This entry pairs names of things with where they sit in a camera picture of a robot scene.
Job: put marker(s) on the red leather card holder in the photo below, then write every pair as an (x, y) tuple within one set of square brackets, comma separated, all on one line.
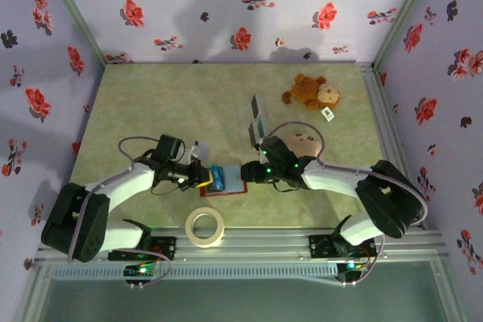
[(234, 182)]

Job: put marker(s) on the pink plush pig striped shirt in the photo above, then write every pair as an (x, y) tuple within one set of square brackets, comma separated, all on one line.
[(303, 145)]

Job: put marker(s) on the masking tape roll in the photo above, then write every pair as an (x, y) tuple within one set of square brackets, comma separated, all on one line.
[(190, 233)]

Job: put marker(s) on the small white printed tile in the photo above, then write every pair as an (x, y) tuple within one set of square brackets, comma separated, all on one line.
[(328, 114)]

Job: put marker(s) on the brown plush monkey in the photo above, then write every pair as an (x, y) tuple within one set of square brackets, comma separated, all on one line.
[(311, 92)]

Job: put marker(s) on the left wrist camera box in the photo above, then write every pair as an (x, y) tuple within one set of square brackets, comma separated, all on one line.
[(189, 152)]

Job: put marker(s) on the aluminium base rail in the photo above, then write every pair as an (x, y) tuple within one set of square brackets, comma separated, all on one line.
[(264, 243)]

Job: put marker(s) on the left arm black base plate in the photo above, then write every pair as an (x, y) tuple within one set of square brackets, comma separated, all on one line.
[(166, 248)]

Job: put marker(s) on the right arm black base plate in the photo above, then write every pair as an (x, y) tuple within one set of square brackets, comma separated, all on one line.
[(320, 246)]

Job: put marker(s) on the aluminium side rail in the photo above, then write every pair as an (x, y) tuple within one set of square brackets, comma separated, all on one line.
[(377, 92)]

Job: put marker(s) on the aluminium frame leg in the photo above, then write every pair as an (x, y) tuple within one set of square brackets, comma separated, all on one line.
[(453, 299), (33, 299)]

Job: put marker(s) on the aluminium corner post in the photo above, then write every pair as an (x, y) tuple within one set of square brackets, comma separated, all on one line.
[(72, 9), (407, 9)]

